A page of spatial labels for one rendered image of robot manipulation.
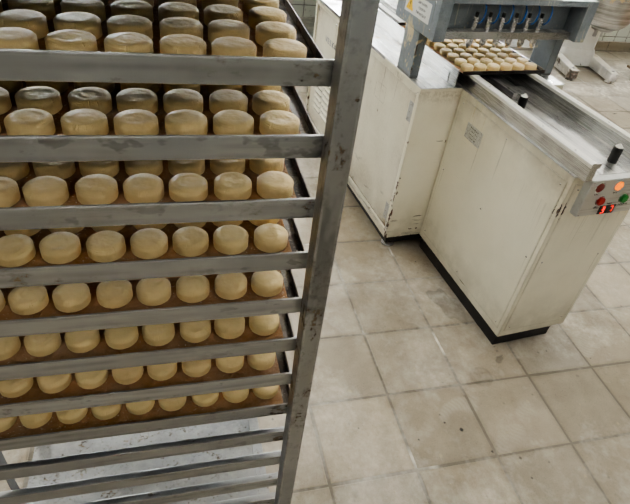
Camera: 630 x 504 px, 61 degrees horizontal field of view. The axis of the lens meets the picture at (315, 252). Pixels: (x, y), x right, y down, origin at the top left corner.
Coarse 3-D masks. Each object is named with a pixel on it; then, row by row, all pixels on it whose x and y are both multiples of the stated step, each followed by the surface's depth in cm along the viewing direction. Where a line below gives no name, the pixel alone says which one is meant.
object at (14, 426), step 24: (96, 408) 93; (120, 408) 95; (144, 408) 94; (168, 408) 96; (192, 408) 97; (216, 408) 98; (240, 408) 98; (0, 432) 89; (24, 432) 90; (48, 432) 91
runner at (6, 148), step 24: (0, 144) 56; (24, 144) 56; (48, 144) 57; (72, 144) 57; (96, 144) 58; (120, 144) 58; (144, 144) 59; (168, 144) 60; (192, 144) 60; (216, 144) 61; (240, 144) 62; (264, 144) 62; (288, 144) 63; (312, 144) 64
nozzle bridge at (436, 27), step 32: (416, 0) 206; (448, 0) 191; (480, 0) 195; (512, 0) 199; (544, 0) 204; (576, 0) 210; (416, 32) 209; (448, 32) 203; (480, 32) 208; (512, 32) 213; (544, 32) 218; (576, 32) 219; (416, 64) 216; (544, 64) 239
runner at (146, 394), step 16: (192, 384) 88; (208, 384) 89; (224, 384) 90; (240, 384) 91; (256, 384) 92; (272, 384) 93; (48, 400) 82; (64, 400) 83; (80, 400) 84; (96, 400) 85; (112, 400) 86; (128, 400) 87; (144, 400) 88; (0, 416) 82
